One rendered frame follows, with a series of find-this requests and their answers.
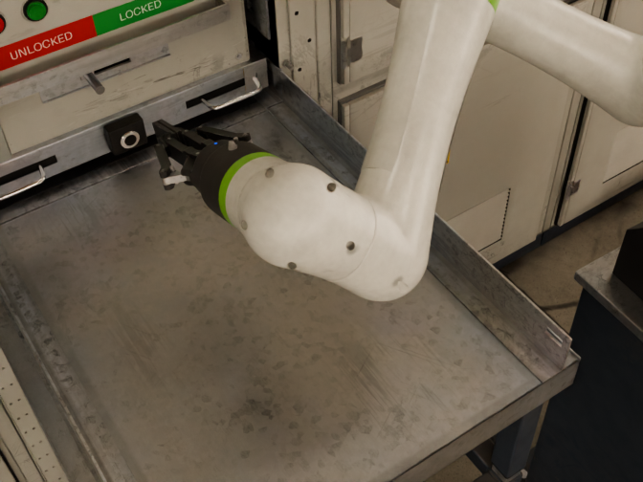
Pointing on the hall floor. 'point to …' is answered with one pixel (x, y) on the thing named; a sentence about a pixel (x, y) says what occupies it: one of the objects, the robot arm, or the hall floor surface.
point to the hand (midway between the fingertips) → (168, 136)
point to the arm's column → (595, 406)
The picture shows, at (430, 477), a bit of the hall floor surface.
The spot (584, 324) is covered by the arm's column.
